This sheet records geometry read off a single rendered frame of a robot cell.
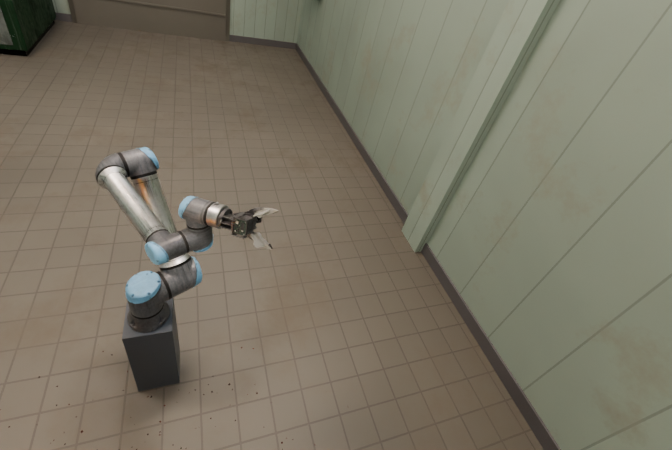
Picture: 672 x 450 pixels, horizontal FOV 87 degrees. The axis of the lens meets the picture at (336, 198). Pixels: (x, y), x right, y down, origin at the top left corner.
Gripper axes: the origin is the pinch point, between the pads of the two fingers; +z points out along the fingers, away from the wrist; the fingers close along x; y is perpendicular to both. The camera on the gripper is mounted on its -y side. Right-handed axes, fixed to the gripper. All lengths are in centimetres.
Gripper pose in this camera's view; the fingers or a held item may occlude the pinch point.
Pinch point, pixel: (276, 229)
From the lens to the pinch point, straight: 129.9
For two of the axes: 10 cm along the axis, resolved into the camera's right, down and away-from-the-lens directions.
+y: -2.5, 2.3, -9.4
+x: 1.9, -9.4, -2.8
